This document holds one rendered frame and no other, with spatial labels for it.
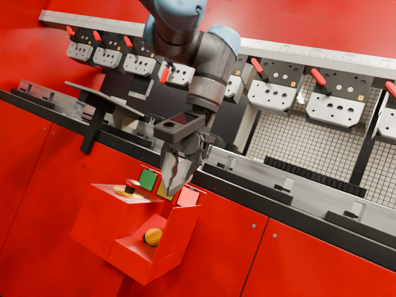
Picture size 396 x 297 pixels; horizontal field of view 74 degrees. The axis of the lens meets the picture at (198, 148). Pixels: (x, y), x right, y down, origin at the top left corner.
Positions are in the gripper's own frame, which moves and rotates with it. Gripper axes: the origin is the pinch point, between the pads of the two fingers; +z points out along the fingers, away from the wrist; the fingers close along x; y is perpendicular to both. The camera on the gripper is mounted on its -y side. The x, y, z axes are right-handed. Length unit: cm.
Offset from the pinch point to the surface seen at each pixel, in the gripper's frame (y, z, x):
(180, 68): 43, -36, 33
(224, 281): 24.3, 23.5, -13.8
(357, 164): 115, -26, -48
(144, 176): 9.5, 1.7, 12.4
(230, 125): 96, -24, 22
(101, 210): -6.3, 7.7, 9.7
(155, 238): -0.4, 10.3, -0.9
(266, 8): 44, -65, 7
